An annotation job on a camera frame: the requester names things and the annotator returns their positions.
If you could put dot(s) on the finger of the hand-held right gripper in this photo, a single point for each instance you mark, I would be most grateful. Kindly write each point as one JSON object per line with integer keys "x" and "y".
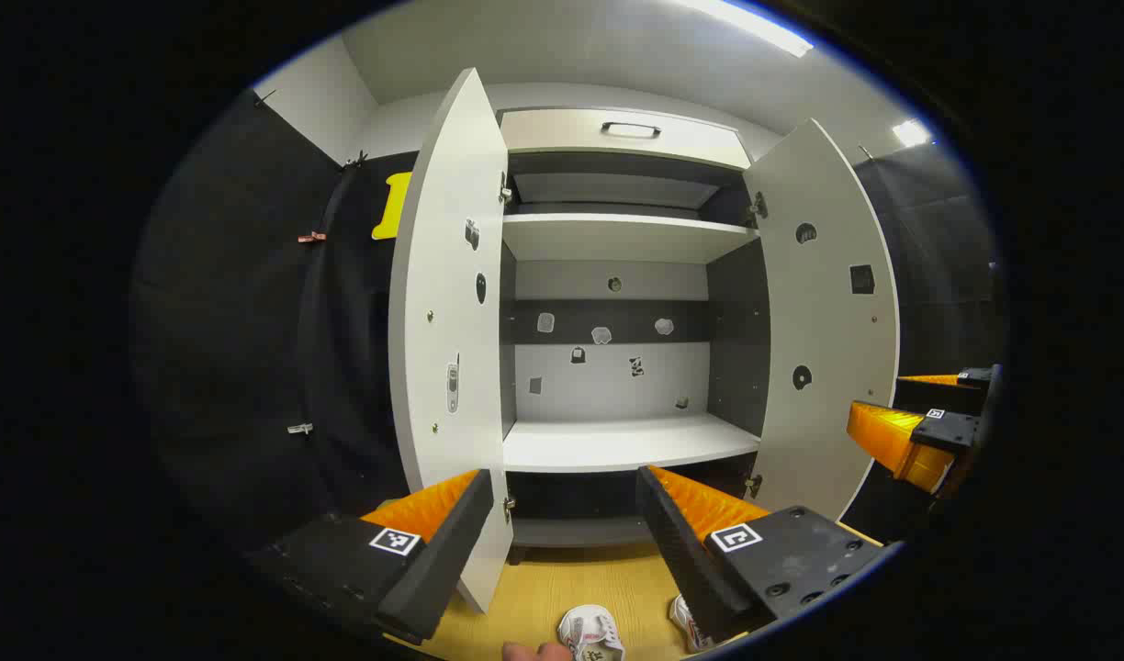
{"x": 938, "y": 395}
{"x": 948, "y": 430}

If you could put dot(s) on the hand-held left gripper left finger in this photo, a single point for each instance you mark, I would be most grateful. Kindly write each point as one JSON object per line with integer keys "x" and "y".
{"x": 443, "y": 560}

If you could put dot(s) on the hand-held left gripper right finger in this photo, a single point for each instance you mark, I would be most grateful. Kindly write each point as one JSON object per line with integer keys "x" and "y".
{"x": 686, "y": 551}

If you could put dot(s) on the white sneaker shoe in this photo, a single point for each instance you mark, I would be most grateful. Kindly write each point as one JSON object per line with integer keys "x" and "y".
{"x": 683, "y": 620}
{"x": 590, "y": 633}

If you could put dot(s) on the white shoe cabinet door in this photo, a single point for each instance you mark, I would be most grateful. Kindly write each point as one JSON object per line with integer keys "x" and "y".
{"x": 833, "y": 321}
{"x": 447, "y": 275}

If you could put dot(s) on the beige cabinet drawer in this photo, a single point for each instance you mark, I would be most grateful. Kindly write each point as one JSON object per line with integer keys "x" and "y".
{"x": 562, "y": 133}

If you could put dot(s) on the ceiling light panel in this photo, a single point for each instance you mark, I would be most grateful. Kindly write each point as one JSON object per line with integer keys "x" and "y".
{"x": 911, "y": 133}

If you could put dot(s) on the black backdrop cloth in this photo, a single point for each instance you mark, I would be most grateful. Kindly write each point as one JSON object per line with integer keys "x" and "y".
{"x": 231, "y": 321}

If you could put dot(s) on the copper clip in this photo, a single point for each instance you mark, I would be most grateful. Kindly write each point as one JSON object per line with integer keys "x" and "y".
{"x": 311, "y": 237}

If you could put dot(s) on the black clip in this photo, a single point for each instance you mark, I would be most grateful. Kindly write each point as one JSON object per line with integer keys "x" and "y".
{"x": 355, "y": 161}
{"x": 264, "y": 95}

